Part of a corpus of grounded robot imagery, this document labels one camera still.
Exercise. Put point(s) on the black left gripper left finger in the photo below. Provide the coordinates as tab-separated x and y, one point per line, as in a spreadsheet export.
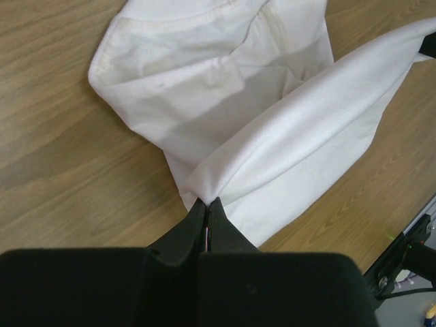
116	286

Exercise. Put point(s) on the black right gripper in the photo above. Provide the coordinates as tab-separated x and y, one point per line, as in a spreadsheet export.
406	252

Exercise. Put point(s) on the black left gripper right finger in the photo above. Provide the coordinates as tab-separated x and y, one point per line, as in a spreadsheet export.
277	289

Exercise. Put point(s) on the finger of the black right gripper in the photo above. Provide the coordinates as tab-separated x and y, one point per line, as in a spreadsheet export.
428	47

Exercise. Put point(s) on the white t shirt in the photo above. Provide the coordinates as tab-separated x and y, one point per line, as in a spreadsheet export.
245	99

